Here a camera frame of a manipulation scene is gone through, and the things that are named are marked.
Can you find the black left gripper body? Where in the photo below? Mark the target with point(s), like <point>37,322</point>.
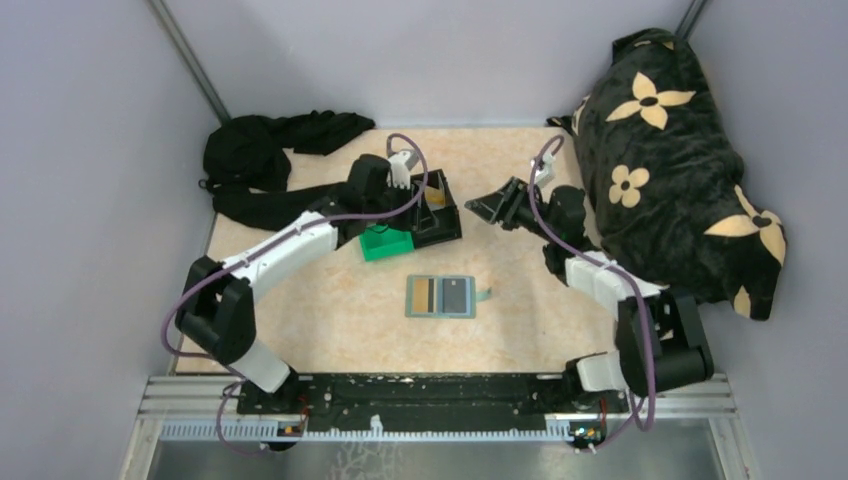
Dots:
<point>389,195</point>

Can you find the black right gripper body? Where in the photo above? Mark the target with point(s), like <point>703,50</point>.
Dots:
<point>520,214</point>

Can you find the sage green card holder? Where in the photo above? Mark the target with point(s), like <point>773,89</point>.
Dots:
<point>475,296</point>

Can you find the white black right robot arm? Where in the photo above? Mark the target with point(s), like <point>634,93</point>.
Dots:
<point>659,339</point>

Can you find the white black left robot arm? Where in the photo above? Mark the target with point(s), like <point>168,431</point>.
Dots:
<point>217,308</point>

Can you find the gold credit card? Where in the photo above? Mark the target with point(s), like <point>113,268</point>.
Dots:
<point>434,197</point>

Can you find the grey card in holder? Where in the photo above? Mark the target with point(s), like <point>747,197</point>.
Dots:
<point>454,296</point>

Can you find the green plastic bin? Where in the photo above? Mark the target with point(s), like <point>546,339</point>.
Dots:
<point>380,242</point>

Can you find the black plastic bin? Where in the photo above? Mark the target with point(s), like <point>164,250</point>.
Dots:
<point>438,225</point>

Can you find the black floral blanket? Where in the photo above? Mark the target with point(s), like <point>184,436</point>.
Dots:
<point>665,183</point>

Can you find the black cloth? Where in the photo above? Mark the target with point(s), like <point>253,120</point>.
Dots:
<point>248,170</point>

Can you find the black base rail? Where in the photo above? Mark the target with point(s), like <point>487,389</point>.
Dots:
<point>451,403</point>

